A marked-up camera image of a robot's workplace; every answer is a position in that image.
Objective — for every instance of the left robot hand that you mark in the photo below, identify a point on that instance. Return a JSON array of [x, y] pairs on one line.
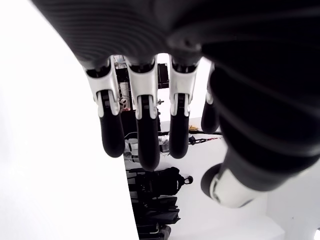
[[250, 75]]

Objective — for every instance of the black cabinet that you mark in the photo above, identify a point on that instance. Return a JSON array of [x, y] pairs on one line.
[[162, 75]]

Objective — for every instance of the black and white football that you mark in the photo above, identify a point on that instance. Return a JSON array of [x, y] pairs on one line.
[[123, 103]]

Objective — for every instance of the black soft case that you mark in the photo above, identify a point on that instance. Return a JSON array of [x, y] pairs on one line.
[[160, 210]]

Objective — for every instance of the grey hard case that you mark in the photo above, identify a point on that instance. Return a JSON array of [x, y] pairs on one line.
[[165, 231]]

